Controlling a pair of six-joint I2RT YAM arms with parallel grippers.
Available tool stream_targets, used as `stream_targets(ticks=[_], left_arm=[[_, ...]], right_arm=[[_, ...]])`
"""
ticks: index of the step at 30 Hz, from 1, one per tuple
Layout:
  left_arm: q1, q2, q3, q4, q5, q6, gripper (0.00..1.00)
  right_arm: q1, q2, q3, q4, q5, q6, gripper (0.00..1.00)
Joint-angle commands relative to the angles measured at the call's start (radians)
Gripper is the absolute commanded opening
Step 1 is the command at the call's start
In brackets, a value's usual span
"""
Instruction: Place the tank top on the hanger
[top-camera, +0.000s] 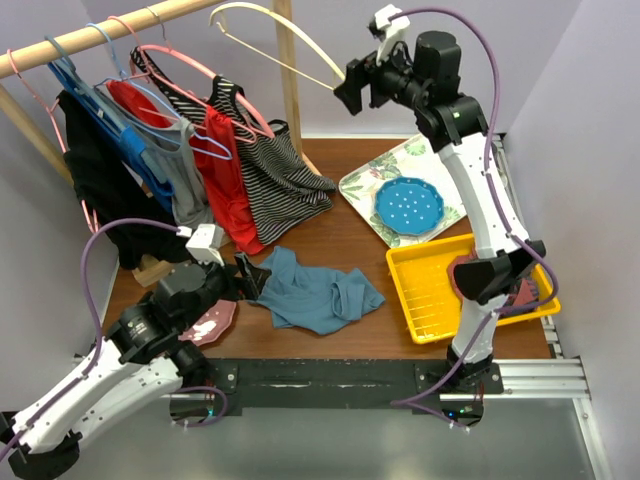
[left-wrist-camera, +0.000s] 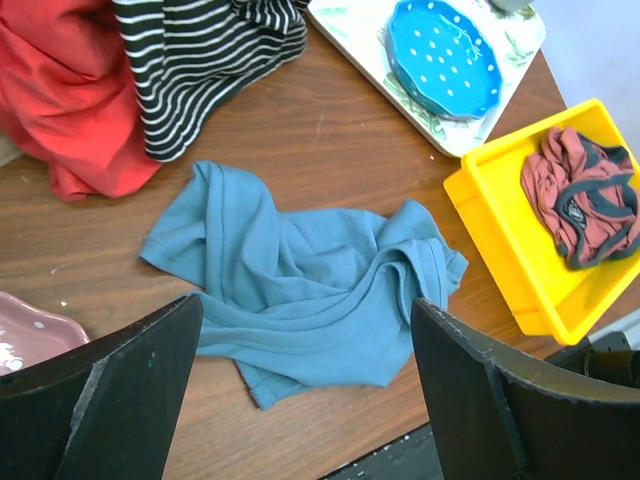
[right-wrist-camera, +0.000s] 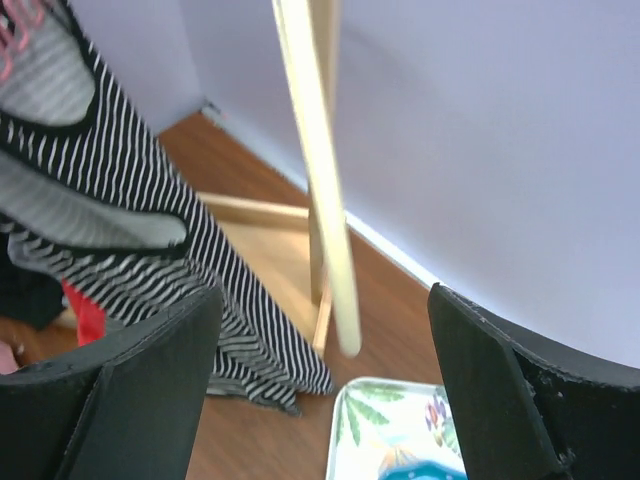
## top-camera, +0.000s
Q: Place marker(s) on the striped tank top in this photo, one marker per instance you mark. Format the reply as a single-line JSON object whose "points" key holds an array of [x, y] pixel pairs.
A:
{"points": [[281, 188]]}

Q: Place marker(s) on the cream hanger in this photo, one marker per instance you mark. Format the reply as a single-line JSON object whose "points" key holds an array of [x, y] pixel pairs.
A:
{"points": [[286, 34]]}

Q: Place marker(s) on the red tank top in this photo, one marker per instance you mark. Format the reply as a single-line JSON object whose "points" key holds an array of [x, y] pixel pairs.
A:
{"points": [[223, 180]]}

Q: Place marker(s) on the pink hanger with striped top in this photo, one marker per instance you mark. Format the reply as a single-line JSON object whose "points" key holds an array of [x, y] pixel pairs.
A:
{"points": [[263, 129]]}

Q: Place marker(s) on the grey tank top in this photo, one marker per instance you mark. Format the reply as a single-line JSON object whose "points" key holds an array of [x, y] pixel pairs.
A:
{"points": [[171, 160]]}

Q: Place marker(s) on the blue dotted plate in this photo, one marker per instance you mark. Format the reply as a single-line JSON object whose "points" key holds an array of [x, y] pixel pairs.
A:
{"points": [[409, 206]]}

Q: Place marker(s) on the light blue hanger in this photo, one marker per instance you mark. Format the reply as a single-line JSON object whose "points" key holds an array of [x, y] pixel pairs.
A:
{"points": [[225, 154]]}

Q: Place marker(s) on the floral serving tray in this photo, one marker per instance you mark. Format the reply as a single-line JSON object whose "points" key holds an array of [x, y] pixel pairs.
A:
{"points": [[413, 158]]}

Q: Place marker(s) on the pink hanger with black top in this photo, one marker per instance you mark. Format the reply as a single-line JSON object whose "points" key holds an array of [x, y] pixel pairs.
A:
{"points": [[55, 120]]}

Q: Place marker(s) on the maroon tank top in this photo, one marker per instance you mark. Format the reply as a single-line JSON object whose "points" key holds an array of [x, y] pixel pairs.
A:
{"points": [[524, 292]]}

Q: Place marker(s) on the royal blue tank top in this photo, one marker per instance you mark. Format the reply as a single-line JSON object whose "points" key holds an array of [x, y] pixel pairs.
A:
{"points": [[139, 157]]}

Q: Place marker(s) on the wooden clothes rack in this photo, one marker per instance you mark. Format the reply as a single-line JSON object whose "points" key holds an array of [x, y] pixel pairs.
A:
{"points": [[35, 55]]}

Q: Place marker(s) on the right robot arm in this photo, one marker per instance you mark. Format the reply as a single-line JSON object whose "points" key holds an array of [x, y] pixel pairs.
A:
{"points": [[426, 81]]}

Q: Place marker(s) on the grey blue hanger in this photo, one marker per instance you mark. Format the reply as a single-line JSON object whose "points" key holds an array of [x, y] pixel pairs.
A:
{"points": [[93, 101]]}

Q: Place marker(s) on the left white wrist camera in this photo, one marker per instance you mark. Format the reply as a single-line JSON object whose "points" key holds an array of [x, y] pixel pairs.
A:
{"points": [[204, 243]]}

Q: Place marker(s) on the black tank top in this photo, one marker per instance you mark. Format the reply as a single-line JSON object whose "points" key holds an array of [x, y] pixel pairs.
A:
{"points": [[106, 186]]}

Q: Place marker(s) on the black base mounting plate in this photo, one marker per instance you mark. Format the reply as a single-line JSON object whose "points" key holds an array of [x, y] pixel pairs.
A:
{"points": [[352, 384]]}

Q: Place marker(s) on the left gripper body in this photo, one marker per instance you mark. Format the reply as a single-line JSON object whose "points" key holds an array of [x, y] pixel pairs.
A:
{"points": [[234, 286]]}

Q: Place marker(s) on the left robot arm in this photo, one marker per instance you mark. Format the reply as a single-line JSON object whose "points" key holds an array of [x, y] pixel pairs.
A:
{"points": [[142, 357]]}

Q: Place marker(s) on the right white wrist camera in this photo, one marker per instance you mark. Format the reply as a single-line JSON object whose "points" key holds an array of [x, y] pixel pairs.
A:
{"points": [[389, 26]]}

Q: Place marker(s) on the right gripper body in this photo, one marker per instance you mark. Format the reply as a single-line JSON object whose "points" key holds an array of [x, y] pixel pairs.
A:
{"points": [[389, 81]]}

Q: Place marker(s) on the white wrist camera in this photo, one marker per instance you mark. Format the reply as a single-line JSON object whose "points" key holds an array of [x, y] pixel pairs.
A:
{"points": [[204, 243], [389, 26]]}

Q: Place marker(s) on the pink dotted plate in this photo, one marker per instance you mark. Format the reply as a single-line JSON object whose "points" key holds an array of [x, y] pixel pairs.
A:
{"points": [[214, 322]]}

